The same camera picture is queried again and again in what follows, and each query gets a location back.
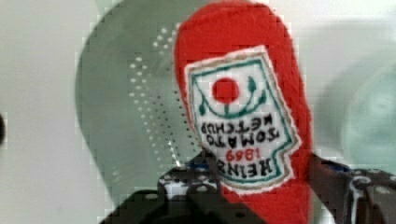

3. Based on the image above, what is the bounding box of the red ketchup bottle plush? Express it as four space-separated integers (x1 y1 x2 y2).
174 0 312 224

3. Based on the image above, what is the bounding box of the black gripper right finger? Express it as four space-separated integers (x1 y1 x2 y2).
308 155 396 224

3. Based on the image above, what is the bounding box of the green oval strainer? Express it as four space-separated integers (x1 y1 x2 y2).
75 0 207 204

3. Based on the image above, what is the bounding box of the small black cylinder post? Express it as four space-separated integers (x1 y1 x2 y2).
0 115 6 146

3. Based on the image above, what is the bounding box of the green round bowl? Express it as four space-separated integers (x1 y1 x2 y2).
314 57 396 174

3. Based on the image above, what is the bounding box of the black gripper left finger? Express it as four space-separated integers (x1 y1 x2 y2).
157 151 223 212

